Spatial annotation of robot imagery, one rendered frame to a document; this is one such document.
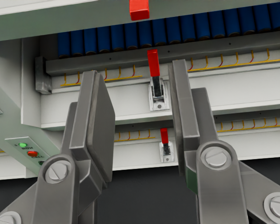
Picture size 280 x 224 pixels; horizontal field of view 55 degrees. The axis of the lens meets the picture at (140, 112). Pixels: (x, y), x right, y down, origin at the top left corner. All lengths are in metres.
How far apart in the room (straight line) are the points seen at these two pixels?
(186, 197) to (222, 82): 0.32
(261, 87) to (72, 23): 0.26
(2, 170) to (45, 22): 0.44
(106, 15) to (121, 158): 0.36
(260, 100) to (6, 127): 0.36
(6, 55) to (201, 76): 0.26
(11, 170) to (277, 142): 0.55
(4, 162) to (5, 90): 0.32
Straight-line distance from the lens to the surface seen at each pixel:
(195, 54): 0.38
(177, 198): 0.63
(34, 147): 0.48
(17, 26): 0.29
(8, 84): 0.37
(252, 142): 0.58
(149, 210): 0.63
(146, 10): 0.18
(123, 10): 0.26
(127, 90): 0.39
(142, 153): 0.56
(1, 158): 0.67
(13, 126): 0.44
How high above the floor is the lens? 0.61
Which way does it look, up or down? 56 degrees down
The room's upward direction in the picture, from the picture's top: 15 degrees counter-clockwise
